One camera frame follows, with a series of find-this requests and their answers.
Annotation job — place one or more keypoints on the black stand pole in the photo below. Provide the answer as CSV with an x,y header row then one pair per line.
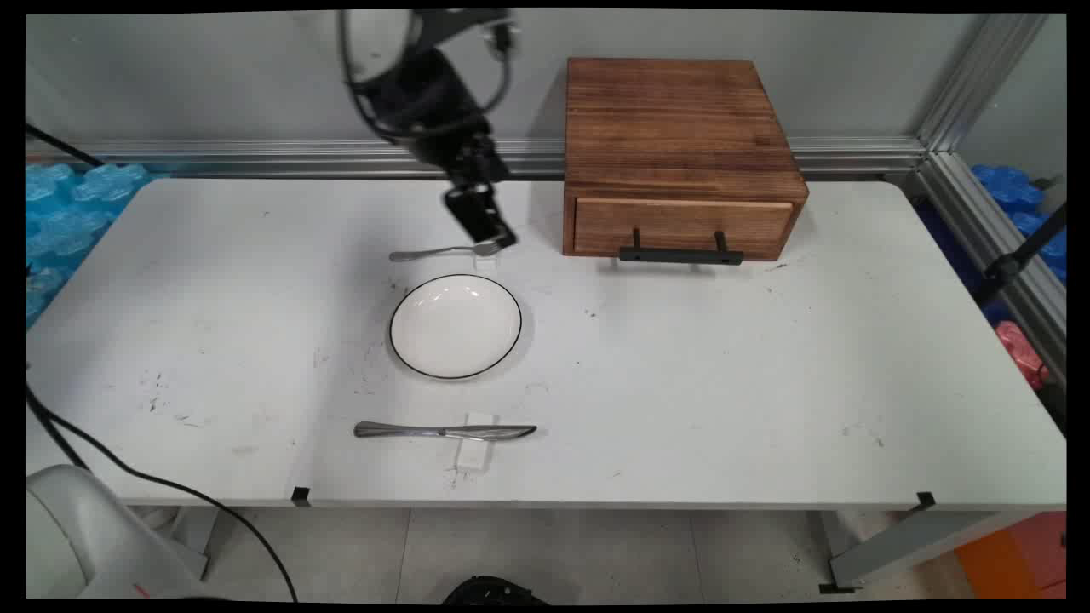
x,y
1013,262

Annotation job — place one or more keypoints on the white rounded plastic housing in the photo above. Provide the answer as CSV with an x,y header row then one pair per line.
x,y
85,536

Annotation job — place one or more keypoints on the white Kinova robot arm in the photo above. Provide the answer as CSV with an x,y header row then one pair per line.
x,y
379,38

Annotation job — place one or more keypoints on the long white block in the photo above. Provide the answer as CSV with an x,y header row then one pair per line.
x,y
475,455

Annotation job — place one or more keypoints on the blue bubble wrap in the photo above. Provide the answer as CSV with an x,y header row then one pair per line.
x,y
1013,191
68,221

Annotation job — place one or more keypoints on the wooden cabinet door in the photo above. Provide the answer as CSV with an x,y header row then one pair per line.
x,y
681,217

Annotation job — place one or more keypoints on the orange box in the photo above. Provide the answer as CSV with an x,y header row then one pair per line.
x,y
1018,558

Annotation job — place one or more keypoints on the small white block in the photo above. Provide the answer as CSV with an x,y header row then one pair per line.
x,y
485,264

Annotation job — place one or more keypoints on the silver metal spoon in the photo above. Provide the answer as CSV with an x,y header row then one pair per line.
x,y
426,253

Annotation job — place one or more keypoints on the silver metal table knife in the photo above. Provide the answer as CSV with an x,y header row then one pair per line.
x,y
409,431

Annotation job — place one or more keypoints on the brown wooden drawer cabinet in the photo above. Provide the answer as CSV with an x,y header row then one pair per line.
x,y
673,119

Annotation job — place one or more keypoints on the white plate with black rim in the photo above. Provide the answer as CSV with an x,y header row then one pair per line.
x,y
456,328

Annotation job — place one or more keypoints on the black table edge clip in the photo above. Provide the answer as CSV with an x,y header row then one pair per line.
x,y
301,496
926,501

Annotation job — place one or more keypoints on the upright aluminium frame post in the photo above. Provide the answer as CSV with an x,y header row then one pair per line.
x,y
979,81

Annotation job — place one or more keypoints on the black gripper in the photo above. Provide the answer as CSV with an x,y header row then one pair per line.
x,y
434,111

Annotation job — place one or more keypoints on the slanted aluminium frame rail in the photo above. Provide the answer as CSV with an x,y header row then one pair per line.
x,y
996,238

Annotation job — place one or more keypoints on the grey metal table leg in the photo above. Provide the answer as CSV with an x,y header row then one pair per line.
x,y
183,536
920,545

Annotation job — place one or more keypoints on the red plastic bag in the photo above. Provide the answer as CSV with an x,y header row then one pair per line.
x,y
1020,351

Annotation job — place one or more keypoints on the horizontal aluminium frame rail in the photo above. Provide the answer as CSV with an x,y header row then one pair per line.
x,y
255,157

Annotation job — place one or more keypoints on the black round object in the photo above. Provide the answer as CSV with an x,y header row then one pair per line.
x,y
494,592

